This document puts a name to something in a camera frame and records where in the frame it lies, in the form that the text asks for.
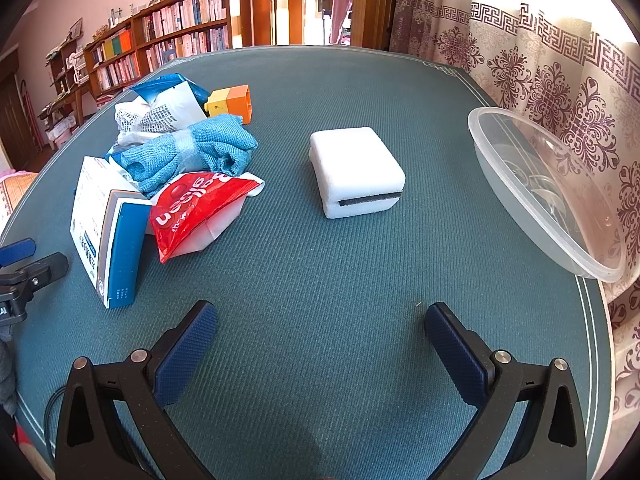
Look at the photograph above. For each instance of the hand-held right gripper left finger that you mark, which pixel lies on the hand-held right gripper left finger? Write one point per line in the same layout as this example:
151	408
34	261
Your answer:
187	355

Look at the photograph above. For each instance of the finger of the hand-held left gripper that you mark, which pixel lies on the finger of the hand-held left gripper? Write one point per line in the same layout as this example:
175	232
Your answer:
45	270
17	252

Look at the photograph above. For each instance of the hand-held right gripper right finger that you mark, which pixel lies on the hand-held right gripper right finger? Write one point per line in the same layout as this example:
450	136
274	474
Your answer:
455	355

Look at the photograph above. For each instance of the clear plastic container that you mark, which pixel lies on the clear plastic container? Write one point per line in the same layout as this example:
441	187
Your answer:
540	185

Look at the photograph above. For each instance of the white foam block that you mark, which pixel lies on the white foam block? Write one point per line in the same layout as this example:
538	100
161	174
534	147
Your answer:
350	160

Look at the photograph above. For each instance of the orange and yellow toy block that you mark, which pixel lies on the orange and yellow toy block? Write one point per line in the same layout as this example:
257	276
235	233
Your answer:
235	102

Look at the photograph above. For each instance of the orange checked blanket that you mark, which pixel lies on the orange checked blanket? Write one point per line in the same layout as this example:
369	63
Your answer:
15	190

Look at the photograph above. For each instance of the white and blue carton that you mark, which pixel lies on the white and blue carton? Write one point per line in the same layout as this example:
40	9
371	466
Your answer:
120	250

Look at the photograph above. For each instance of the red snack packet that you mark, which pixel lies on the red snack packet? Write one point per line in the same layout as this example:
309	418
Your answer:
190	205

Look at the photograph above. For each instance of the teal table mat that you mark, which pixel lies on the teal table mat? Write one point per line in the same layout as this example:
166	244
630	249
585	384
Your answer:
325	270

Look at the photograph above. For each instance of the wooden desk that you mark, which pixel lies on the wooden desk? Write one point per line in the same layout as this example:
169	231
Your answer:
65	95

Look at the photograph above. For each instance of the white and blue plastic bag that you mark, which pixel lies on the white and blue plastic bag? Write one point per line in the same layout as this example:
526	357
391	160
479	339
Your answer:
160	105

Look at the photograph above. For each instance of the blue towel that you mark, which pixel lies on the blue towel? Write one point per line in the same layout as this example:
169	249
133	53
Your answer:
210	140

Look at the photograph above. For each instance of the wooden bookshelf with books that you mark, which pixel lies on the wooden bookshelf with books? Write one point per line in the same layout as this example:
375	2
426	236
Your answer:
190	15

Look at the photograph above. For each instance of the patterned curtain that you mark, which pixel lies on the patterned curtain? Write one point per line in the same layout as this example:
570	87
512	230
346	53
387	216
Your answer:
550	60

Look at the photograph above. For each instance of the wooden door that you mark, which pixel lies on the wooden door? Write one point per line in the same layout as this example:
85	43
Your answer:
372	15

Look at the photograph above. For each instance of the hanging purple pants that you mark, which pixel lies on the hanging purple pants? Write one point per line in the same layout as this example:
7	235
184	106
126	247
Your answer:
341	5

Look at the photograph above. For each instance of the small picture frame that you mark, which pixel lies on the small picture frame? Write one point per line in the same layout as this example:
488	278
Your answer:
76	29

